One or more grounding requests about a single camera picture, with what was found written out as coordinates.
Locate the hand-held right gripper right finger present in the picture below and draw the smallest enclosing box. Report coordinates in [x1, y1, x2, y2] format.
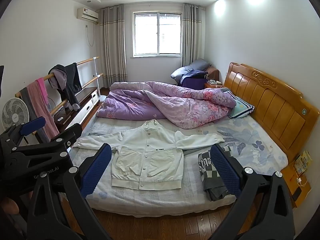
[210, 144, 295, 240]

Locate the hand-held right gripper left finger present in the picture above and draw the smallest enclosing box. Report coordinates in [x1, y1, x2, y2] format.
[26, 143, 112, 240]

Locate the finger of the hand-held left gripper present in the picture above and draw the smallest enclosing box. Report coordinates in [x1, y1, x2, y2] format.
[0, 117, 47, 153]
[15, 123, 83, 167]

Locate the checkered garment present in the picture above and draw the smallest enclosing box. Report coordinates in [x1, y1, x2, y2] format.
[197, 146, 235, 191]

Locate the dark grey garment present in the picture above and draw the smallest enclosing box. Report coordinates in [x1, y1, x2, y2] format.
[204, 177, 237, 202]

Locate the white garment pile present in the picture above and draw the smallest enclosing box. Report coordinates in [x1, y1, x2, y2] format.
[72, 119, 225, 190]

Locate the person's left hand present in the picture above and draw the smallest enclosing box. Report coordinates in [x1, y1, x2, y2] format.
[0, 196, 20, 214]

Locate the white standing fan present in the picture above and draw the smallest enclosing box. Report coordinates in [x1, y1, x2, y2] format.
[2, 97, 32, 130]

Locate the grey towel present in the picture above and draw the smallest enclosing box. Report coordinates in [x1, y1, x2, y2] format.
[19, 86, 38, 120]

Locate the pink towel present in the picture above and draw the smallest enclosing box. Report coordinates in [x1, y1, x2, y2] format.
[26, 77, 60, 140]

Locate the bed with floral sheet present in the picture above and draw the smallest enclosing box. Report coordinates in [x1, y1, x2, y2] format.
[69, 116, 288, 218]

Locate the white black tv cabinet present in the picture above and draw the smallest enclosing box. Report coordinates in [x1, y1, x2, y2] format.
[54, 87, 98, 130]

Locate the lilac grey garment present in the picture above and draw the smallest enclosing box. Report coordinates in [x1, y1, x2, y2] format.
[48, 69, 68, 90]

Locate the dark hanging jacket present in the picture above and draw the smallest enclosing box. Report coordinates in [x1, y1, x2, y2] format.
[49, 62, 82, 112]

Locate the blue edged pillow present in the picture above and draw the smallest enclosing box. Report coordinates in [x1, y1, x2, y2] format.
[227, 90, 255, 120]

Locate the black phone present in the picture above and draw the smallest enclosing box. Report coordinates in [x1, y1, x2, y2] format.
[291, 186, 302, 202]

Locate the yellow packet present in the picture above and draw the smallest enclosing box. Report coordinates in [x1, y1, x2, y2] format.
[294, 151, 313, 172]

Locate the wooden headboard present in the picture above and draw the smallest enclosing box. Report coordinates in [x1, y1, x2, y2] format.
[223, 62, 313, 163]

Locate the small wooden nightstand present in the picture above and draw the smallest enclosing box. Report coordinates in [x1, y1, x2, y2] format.
[204, 79, 224, 89]

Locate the purple floral quilt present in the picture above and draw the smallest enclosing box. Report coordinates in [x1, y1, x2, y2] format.
[96, 81, 237, 130]

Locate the dark purple cloth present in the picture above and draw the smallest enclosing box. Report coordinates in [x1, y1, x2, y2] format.
[180, 70, 208, 90]

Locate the brown chair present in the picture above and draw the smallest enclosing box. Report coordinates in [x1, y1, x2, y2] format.
[207, 66, 220, 82]

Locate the grey striped curtain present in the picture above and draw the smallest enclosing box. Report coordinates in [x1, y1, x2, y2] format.
[96, 4, 128, 88]
[181, 3, 207, 68]

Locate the blue grey bedding roll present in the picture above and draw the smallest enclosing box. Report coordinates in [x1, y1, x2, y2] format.
[171, 59, 212, 81]

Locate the white air conditioner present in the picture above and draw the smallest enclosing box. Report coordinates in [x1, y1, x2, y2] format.
[77, 7, 99, 22]

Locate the window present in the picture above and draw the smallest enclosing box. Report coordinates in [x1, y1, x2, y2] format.
[132, 11, 182, 57]

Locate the wooden clothes rail rack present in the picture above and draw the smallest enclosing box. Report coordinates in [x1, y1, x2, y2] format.
[15, 56, 103, 130]

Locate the air conditioner cable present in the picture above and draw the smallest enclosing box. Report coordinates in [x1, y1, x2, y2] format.
[86, 21, 96, 47]

